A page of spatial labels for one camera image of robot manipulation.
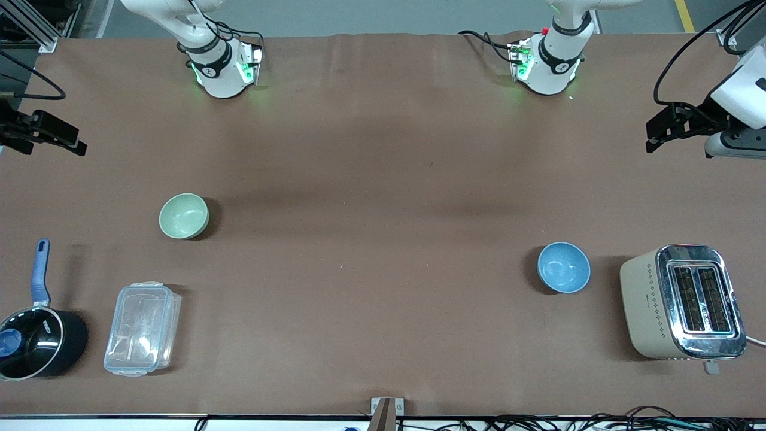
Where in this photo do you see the green bowl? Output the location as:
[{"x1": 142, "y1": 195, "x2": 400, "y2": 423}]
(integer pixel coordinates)
[{"x1": 159, "y1": 193, "x2": 211, "y2": 241}]

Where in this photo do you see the blue bowl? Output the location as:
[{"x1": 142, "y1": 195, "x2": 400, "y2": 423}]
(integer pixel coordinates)
[{"x1": 537, "y1": 241, "x2": 592, "y2": 295}]

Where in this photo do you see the beige chrome toaster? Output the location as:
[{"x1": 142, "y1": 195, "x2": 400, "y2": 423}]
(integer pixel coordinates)
[{"x1": 619, "y1": 244, "x2": 748, "y2": 376}]

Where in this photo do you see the clear plastic food container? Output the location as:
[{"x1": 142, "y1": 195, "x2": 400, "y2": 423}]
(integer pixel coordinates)
[{"x1": 103, "y1": 281, "x2": 183, "y2": 378}]

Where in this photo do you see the glass lid with blue knob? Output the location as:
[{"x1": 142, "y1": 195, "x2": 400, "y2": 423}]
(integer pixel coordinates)
[{"x1": 0, "y1": 307, "x2": 64, "y2": 381}]

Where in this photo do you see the brown table mat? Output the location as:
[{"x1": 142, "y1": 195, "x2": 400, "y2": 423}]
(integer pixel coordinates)
[{"x1": 0, "y1": 31, "x2": 766, "y2": 418}]

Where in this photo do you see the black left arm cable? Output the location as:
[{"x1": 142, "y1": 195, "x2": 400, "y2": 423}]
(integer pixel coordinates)
[{"x1": 653, "y1": 0, "x2": 766, "y2": 107}]

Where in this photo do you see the aluminium frame profile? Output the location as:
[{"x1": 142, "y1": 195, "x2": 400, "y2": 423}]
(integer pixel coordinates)
[{"x1": 0, "y1": 0, "x2": 81, "y2": 53}]

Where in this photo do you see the black left base cable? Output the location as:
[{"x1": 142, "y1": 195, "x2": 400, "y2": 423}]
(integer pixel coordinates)
[{"x1": 457, "y1": 29, "x2": 516, "y2": 64}]

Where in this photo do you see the black saucepan with blue handle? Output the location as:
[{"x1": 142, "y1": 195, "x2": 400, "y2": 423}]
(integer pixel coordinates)
[{"x1": 0, "y1": 239, "x2": 89, "y2": 382}]

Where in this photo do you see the bundle of black floor cables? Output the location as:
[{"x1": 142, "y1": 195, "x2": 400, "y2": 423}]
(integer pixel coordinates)
[{"x1": 395, "y1": 406, "x2": 766, "y2": 431}]

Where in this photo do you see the metal table clamp bracket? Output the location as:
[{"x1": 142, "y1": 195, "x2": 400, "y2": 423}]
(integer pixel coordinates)
[{"x1": 370, "y1": 397, "x2": 405, "y2": 431}]

